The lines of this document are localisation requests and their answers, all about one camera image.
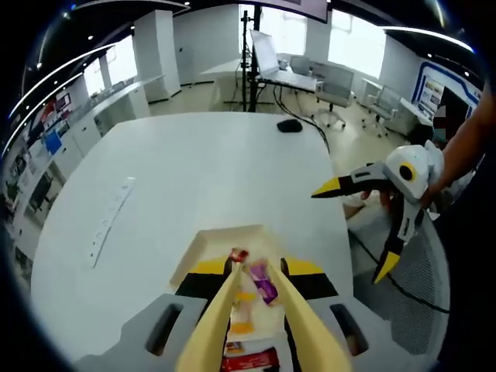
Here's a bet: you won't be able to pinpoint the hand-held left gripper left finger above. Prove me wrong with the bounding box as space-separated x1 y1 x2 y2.
73 255 229 372

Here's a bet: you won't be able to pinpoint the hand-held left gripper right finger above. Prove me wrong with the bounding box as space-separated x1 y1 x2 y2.
279 256 392 372

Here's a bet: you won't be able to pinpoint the beige food tongs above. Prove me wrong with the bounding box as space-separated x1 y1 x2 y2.
174 255 352 372

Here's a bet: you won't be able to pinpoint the purple food packet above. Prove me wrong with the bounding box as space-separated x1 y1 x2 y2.
248 260 279 307

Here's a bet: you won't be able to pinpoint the yellow food packet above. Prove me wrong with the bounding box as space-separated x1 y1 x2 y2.
230 286 259 336

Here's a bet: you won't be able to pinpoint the long red food packet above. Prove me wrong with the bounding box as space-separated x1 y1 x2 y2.
220 340 282 372

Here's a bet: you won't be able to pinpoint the beige hexagonal container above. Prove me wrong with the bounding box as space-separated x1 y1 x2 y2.
168 223 288 350

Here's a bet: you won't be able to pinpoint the person's right hand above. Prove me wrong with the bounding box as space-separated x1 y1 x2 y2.
359 170 454 214

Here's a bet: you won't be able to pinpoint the white mesh office chair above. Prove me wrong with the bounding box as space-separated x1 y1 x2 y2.
344 201 453 356

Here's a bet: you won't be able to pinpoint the grey swivel chair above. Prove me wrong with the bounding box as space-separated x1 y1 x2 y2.
362 83 404 139
312 64 356 129

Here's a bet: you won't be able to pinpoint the person's dark shirt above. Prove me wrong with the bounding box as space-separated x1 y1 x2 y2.
433 146 496 365

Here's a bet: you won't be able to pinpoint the white side desk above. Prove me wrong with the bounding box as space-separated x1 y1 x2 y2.
199 53 326 112

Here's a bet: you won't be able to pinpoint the white table power strip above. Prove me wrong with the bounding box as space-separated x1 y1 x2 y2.
84 176 137 269

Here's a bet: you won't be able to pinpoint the black tripod stand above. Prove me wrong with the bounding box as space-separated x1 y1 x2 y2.
232 9 268 113

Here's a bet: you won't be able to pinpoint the open grey laptop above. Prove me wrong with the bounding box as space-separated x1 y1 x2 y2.
250 29 282 78

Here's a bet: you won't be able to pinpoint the blue storage box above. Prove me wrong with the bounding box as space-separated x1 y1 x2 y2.
44 129 63 154

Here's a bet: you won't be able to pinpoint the row of white office desks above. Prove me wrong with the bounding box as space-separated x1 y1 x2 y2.
67 75 166 156

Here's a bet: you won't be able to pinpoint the white square column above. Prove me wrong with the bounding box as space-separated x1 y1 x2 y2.
133 9 182 104

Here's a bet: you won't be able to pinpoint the blue framed wall display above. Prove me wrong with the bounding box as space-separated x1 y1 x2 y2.
416 61 481 117

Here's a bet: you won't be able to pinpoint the black cable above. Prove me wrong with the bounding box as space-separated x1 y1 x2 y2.
348 228 453 315

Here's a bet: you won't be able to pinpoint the large wall monitor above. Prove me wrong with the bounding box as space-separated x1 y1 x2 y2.
263 0 331 17

